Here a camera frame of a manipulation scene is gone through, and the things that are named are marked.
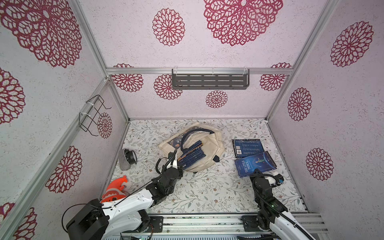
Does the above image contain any blue Little Prince book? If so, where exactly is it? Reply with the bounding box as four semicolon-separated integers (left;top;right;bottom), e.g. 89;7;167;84
235;151;277;178

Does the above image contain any stack of blue books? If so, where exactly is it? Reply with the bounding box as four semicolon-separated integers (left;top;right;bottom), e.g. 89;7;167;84
178;141;206;170

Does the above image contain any blue book with barcode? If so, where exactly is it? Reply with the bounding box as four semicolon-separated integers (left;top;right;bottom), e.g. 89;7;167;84
232;139;265;158

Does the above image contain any cream canvas tote bag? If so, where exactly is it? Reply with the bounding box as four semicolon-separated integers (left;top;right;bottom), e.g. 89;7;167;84
159;122;225;173

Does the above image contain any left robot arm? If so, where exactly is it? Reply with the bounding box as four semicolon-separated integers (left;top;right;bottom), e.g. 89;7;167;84
62;151;183;240

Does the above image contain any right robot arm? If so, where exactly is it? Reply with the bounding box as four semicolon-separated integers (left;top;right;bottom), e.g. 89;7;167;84
250;169;314;240

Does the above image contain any red toy figure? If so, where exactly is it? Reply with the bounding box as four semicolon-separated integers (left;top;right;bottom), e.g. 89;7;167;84
101;176;128;203

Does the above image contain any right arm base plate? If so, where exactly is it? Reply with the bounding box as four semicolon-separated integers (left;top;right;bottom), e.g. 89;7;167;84
241;214;270;232

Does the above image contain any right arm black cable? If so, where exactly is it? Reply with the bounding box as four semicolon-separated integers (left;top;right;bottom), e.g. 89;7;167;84
236;176;310;240

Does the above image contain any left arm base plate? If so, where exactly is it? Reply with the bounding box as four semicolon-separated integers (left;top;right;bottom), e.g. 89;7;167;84
124;216;164;234

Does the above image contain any aluminium rail frame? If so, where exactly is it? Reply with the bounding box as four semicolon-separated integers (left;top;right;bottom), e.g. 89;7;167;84
101;212;329;240

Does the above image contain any grey slotted wall shelf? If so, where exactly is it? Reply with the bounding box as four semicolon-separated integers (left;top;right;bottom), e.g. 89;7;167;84
171;69;250;90

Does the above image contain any black wire wall rack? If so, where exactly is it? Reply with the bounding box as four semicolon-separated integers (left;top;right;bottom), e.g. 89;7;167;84
78;95;111;137

